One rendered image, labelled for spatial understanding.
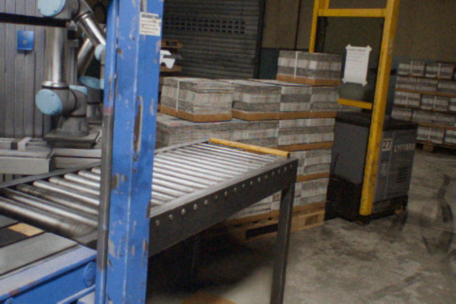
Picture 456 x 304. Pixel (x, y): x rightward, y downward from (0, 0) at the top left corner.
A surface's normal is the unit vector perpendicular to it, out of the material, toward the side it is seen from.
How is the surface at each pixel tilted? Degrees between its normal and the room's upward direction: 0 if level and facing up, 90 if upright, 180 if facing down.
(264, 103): 90
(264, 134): 90
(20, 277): 0
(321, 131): 90
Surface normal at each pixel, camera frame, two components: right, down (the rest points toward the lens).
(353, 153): -0.77, 0.04
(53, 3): -0.33, 0.00
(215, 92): 0.64, 0.18
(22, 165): 0.12, 0.18
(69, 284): 0.86, 0.15
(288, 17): -0.50, 0.10
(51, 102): -0.32, 0.25
